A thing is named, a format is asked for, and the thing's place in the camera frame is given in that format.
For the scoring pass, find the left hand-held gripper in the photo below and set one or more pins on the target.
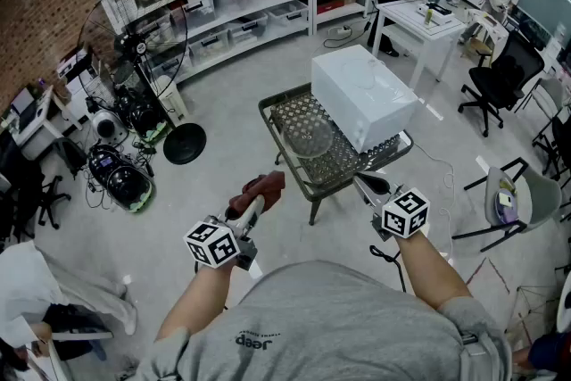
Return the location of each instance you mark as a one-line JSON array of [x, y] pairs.
[[209, 243]]

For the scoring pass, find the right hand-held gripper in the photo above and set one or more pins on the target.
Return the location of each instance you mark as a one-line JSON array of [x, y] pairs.
[[406, 214]]

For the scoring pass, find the reddish brown cloth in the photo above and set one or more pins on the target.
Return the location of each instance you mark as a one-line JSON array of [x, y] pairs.
[[261, 187]]

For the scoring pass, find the round glass plate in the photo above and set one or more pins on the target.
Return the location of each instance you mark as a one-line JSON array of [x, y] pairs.
[[308, 138]]

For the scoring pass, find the person's left forearm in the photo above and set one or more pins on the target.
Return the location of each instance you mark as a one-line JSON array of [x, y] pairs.
[[196, 303]]

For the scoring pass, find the person's right forearm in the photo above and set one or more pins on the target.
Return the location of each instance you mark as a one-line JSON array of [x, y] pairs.
[[432, 267]]

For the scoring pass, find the white microwave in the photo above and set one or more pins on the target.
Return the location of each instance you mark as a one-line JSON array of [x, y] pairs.
[[357, 102]]

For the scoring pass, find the green metal lattice table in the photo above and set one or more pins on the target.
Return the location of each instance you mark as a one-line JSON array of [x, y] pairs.
[[330, 167]]

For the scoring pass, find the black glossy helmet green trim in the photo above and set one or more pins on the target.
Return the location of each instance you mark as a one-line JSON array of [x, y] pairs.
[[129, 192]]

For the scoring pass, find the purple and white pouch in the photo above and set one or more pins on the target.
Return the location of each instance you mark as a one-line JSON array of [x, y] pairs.
[[505, 203]]

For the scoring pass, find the cream plastic bin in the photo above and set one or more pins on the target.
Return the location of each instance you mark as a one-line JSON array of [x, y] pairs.
[[173, 98]]

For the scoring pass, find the person's grey t-shirt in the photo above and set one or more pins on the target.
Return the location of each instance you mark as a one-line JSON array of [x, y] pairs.
[[321, 325]]

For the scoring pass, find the black glossy equipment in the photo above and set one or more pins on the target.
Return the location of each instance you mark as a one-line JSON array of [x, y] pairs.
[[138, 111]]

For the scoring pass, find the black device with small screen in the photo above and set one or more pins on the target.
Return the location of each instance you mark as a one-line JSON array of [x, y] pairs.
[[105, 158]]

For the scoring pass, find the white power strip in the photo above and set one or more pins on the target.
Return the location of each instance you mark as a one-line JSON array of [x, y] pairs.
[[340, 30]]

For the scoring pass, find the white round speaker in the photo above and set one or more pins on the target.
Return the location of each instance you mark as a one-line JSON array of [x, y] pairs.
[[105, 124]]

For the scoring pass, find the grey shell chair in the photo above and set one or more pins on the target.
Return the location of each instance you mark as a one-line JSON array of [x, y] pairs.
[[540, 196]]

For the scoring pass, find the white table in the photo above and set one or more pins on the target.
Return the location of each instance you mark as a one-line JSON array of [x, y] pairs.
[[415, 27]]

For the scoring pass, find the wooden stool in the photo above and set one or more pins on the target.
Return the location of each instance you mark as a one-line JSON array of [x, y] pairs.
[[477, 47]]

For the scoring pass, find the black office chair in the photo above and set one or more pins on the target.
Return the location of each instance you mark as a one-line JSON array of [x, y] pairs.
[[508, 76]]

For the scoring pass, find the green bottle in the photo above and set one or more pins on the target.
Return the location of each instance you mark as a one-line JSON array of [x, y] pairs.
[[429, 16]]

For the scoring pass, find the red flat box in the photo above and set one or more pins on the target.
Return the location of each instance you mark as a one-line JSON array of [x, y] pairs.
[[330, 6]]

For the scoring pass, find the white and black appliance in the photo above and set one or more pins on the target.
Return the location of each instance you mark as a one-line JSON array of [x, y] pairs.
[[439, 11]]

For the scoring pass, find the grey and black chair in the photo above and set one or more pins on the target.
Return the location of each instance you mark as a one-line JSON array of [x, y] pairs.
[[555, 111]]

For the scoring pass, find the black swivel chair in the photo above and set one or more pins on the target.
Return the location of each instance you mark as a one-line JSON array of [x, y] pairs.
[[27, 192]]

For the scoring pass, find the white desk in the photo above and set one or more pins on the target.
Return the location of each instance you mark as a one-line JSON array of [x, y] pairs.
[[35, 134]]

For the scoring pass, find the white printed box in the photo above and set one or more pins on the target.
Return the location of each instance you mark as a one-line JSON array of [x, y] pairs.
[[73, 64]]

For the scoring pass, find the black pedestal fan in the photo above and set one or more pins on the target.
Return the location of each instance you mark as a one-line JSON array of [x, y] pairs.
[[134, 44]]

